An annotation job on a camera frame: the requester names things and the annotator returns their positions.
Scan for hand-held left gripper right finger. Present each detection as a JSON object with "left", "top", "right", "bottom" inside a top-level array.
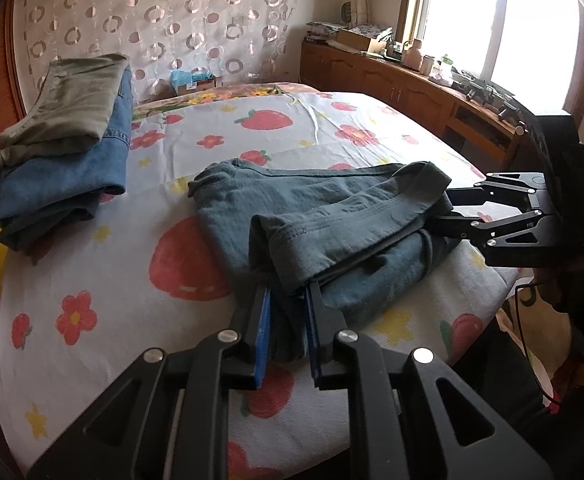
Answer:
[{"left": 304, "top": 280, "right": 555, "bottom": 480}]

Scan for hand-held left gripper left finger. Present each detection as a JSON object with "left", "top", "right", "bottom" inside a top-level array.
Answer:
[{"left": 26, "top": 285, "right": 273, "bottom": 480}]

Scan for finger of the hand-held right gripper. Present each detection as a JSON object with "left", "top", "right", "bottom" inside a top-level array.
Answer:
[
  {"left": 444, "top": 172, "right": 550, "bottom": 206},
  {"left": 429, "top": 210, "right": 555, "bottom": 251}
]

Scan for grey-blue pants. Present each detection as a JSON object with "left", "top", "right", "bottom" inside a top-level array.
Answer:
[{"left": 189, "top": 158, "right": 463, "bottom": 361}]

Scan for folded olive pants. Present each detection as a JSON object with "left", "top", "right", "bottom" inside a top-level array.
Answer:
[{"left": 0, "top": 52, "right": 130, "bottom": 176}]

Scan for black device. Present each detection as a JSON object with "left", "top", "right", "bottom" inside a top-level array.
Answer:
[{"left": 454, "top": 72, "right": 520, "bottom": 121}]

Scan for window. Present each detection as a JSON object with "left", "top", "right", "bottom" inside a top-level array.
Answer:
[{"left": 402, "top": 0, "right": 584, "bottom": 111}]

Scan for person's dark clothing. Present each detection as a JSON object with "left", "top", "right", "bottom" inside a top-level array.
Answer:
[{"left": 467, "top": 320, "right": 584, "bottom": 480}]

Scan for strawberry print bed sheet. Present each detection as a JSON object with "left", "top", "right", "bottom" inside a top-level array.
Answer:
[{"left": 0, "top": 91, "right": 523, "bottom": 480}]

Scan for wooden cabinet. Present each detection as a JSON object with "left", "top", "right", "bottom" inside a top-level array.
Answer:
[{"left": 299, "top": 40, "right": 528, "bottom": 171}]

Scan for open cardboard box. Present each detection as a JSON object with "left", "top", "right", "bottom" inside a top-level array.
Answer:
[{"left": 332, "top": 27, "right": 387, "bottom": 53}]

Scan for pile of patterned cloth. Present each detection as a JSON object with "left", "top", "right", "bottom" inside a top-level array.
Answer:
[{"left": 306, "top": 21, "right": 353, "bottom": 41}]

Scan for floral blanket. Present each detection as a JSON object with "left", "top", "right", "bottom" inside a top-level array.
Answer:
[{"left": 134, "top": 81, "right": 323, "bottom": 111}]

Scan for folded blue jeans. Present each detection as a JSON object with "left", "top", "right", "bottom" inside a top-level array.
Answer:
[{"left": 0, "top": 65, "right": 135, "bottom": 251}]

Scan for cardboard box with blue cloth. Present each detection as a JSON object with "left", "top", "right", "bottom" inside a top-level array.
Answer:
[{"left": 169, "top": 69, "right": 217, "bottom": 95}]

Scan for circle pattern curtain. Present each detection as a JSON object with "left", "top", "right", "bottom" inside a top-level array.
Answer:
[{"left": 14, "top": 0, "right": 303, "bottom": 106}]

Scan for black cable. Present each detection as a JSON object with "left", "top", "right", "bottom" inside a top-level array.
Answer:
[{"left": 514, "top": 284, "right": 563, "bottom": 406}]

